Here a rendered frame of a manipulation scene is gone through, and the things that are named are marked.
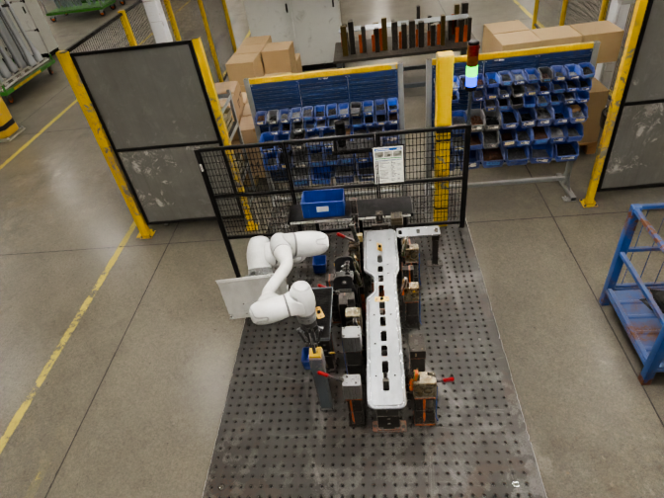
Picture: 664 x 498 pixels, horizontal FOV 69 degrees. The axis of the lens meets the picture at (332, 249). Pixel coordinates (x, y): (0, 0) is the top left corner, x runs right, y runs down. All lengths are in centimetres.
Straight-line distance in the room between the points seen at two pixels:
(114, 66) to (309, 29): 507
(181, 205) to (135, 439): 248
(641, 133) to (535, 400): 275
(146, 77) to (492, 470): 399
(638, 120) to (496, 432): 338
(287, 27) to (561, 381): 740
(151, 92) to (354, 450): 351
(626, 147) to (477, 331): 281
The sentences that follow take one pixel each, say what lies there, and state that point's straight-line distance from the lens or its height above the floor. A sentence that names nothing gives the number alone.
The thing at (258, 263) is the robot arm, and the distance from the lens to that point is 314.
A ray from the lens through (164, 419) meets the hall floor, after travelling 392.
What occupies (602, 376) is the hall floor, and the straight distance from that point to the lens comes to 394.
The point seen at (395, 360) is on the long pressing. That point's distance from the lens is 254.
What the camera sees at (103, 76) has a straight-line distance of 492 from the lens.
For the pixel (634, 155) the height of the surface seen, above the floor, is 52.
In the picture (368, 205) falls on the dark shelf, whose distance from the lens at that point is 352.
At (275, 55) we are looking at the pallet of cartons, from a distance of 721.
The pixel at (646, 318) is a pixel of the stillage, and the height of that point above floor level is 16.
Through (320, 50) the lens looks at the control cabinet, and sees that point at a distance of 937.
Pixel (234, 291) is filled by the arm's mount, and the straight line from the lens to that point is 315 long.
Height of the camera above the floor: 302
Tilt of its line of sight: 39 degrees down
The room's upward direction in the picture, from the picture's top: 9 degrees counter-clockwise
